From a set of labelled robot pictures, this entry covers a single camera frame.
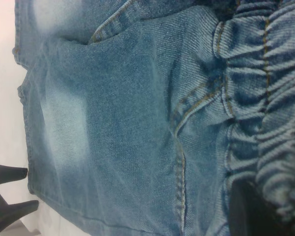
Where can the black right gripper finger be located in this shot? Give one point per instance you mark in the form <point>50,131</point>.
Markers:
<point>250,216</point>

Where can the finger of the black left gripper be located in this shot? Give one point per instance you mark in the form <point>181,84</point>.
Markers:
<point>12,212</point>
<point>7,174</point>

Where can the blue denim pants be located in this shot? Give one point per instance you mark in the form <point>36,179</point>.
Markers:
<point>137,123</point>

